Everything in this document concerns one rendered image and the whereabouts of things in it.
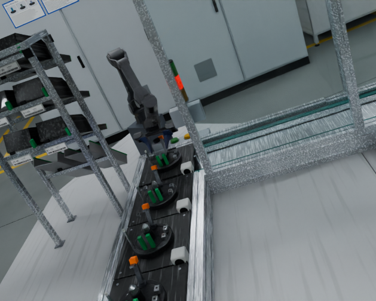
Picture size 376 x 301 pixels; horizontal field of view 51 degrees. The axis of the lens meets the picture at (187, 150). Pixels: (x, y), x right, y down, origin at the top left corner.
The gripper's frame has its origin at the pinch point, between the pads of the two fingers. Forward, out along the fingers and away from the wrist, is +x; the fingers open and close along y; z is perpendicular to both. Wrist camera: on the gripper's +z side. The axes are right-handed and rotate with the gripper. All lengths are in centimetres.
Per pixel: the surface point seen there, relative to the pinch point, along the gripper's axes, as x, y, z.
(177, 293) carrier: 60, 10, 43
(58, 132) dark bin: -4.5, -28.2, 29.0
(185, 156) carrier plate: 6.4, 8.7, -8.3
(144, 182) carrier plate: 14.7, -9.0, -0.8
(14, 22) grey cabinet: -236, -171, -146
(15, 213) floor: -52, -230, -203
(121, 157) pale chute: -1.9, -20.4, -7.9
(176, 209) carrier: 32.6, 6.9, 16.7
